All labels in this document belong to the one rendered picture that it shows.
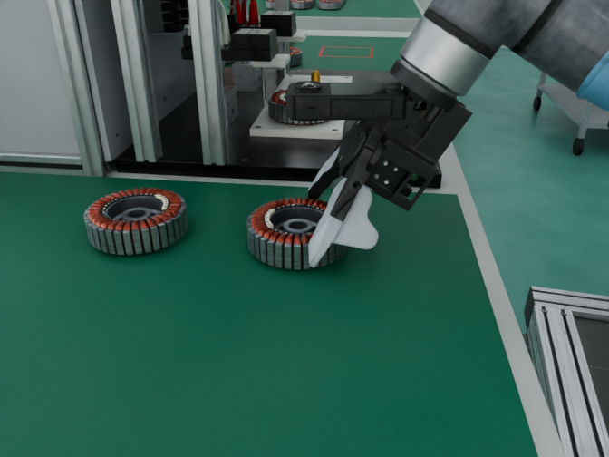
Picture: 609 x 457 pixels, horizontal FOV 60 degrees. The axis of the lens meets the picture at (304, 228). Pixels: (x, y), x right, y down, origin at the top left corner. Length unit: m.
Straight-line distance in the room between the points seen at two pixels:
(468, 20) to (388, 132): 0.12
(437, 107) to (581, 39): 0.13
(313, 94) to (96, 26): 0.38
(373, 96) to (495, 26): 0.12
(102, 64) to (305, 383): 0.54
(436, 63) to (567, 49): 0.11
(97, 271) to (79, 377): 0.16
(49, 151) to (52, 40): 0.16
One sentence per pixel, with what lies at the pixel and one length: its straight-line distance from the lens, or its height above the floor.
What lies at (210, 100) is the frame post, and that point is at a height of 0.86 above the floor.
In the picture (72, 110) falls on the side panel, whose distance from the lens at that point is 0.81.
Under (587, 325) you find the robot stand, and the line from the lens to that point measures 1.52.
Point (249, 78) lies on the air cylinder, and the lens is 1.15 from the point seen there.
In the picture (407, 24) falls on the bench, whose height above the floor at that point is 0.72.
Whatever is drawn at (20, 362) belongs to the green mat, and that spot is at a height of 0.75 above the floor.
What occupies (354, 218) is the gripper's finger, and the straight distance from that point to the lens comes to 0.52.
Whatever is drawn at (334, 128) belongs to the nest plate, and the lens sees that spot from 0.88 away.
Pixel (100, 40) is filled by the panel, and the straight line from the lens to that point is 0.81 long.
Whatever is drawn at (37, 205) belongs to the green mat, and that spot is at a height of 0.75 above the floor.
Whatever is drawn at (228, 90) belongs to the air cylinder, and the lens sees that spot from 0.95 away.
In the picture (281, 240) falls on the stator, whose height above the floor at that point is 0.78.
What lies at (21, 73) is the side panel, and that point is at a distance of 0.85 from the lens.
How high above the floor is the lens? 1.05
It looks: 29 degrees down
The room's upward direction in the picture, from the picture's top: straight up
